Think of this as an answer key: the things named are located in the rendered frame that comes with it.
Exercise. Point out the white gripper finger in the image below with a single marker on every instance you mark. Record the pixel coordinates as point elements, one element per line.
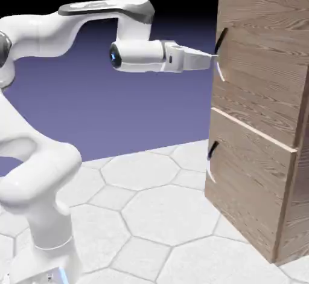
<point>214,55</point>

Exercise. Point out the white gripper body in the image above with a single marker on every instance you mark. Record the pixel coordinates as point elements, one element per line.
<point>194,59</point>

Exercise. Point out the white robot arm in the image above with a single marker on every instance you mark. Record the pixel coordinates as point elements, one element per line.
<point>48,32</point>

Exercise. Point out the wooden cabinet door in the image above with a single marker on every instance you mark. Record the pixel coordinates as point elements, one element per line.
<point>260,76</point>
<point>248,180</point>

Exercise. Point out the wooden cabinet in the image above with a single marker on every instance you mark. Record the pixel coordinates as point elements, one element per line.
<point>260,8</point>

